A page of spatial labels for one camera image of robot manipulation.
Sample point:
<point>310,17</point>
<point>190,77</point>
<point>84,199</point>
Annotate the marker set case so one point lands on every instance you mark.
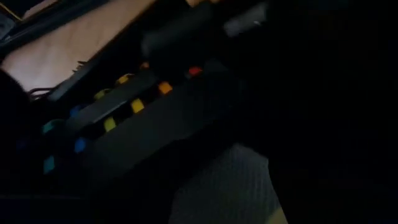
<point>136,105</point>

